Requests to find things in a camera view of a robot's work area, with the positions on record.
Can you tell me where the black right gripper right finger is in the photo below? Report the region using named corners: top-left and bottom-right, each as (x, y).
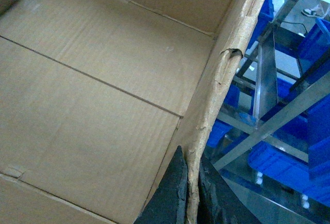
top-left (197, 155), bottom-right (255, 223)

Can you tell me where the brown cardboard box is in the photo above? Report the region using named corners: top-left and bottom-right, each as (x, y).
top-left (1, 0), bottom-right (264, 223)

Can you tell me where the metal shelf frame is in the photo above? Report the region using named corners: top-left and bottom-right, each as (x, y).
top-left (212, 0), bottom-right (329, 223)

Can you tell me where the blue plastic bin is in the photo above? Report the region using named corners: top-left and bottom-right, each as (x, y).
top-left (256, 0), bottom-right (274, 29)
top-left (298, 18), bottom-right (329, 83)
top-left (246, 140), bottom-right (330, 204)
top-left (206, 83), bottom-right (241, 148)

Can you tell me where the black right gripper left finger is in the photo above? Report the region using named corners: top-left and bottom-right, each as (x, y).
top-left (135, 146), bottom-right (188, 224)

